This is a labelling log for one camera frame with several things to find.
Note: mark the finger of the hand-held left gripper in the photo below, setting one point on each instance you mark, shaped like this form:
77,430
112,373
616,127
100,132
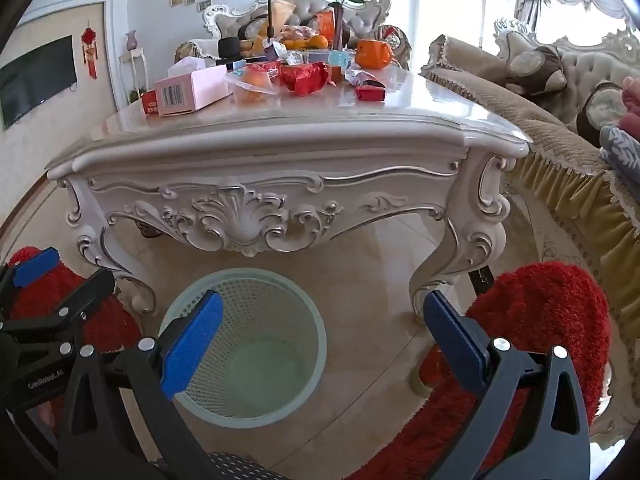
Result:
35,266
95,286

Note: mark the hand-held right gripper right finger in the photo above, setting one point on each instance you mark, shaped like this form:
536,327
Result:
455,345

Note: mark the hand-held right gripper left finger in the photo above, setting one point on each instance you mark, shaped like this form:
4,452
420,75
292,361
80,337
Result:
192,345

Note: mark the mint green plastic wastebasket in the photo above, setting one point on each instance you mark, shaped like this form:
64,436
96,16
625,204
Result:
270,355

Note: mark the clear bag with orange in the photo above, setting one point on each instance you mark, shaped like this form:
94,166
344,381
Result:
252,84

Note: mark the small red packet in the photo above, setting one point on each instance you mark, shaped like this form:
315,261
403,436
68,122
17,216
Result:
370,93

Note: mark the silver white wrapper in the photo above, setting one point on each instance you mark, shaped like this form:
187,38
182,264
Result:
361,77

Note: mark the red wrapper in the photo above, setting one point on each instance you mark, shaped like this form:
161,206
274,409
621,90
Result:
305,79

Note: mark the person's left leg red fleece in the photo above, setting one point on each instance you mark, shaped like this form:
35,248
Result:
55,290

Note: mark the person's leg red fleece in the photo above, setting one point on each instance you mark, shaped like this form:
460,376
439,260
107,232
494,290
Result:
55,290
540,310

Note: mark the person's right leg red fleece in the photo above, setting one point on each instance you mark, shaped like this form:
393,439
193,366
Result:
540,310

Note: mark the small red box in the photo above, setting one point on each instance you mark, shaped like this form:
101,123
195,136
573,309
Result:
149,102

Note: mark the small green potted plant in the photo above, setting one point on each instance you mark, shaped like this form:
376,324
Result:
135,96

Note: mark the white carved coffee table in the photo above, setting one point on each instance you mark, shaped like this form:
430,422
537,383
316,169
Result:
300,160

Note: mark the beige fringed sofa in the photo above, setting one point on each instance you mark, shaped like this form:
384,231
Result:
550,150

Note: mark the pink tissue box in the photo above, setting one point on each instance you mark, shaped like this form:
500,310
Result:
195,90

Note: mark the red hanging knot ornament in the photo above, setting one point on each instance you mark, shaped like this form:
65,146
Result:
89,45

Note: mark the white side stand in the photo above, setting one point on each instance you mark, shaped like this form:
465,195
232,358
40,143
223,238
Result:
134,60

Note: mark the pink glass vase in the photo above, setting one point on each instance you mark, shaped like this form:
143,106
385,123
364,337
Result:
131,40

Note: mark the brown beige round cushion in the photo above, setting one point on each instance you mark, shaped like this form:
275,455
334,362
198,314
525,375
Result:
537,67
600,112

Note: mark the purple white wrapper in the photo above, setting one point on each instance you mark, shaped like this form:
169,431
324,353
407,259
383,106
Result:
277,51

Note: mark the orange ceramic mug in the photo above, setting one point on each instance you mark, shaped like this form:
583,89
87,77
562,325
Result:
372,55

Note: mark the orange fruit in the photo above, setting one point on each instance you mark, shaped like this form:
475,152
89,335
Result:
318,42
295,45

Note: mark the carved tufted long sofa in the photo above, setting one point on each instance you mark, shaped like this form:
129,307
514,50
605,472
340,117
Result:
585,60

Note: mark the clear bag of oranges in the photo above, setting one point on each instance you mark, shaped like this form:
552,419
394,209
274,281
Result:
299,33

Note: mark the black phone stand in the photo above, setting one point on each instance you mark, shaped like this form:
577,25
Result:
269,10

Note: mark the purple glass vase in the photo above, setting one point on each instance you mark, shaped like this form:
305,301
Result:
338,30

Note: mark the white carved tufted sofa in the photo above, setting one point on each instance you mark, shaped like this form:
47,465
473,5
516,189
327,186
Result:
360,17

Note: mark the orange snack packet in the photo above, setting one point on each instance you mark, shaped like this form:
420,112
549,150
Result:
325,24

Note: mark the grey draped curtain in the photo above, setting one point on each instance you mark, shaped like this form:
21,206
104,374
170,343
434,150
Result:
560,0

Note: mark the black wall television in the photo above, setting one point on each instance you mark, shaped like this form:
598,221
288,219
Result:
35,80

